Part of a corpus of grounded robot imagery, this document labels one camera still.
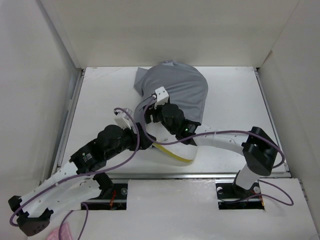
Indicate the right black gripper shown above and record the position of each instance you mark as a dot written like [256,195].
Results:
[150,110]

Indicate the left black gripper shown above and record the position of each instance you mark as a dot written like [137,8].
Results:
[144,143]

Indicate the grey pillowcase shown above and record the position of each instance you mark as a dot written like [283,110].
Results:
[185,85]

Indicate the white pillow yellow edge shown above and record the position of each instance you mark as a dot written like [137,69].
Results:
[178,151]

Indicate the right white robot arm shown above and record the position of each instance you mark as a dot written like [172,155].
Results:
[257,148]

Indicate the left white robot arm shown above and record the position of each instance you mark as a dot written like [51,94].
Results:
[81,178]

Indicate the white foam front board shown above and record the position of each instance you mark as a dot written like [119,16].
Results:
[188,210]

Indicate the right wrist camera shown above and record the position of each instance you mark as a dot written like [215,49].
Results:
[161,97]

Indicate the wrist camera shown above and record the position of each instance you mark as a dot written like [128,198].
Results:
[161,97]
[122,119]

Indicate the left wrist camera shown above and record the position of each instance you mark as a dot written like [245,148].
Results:
[122,119]

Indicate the aluminium front rail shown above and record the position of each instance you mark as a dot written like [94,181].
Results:
[155,176]

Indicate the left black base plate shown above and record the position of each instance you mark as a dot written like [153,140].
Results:
[114,200]

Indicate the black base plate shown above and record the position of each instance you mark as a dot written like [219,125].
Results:
[114,200]
[232,197]

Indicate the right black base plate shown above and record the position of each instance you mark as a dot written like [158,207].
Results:
[232,197]

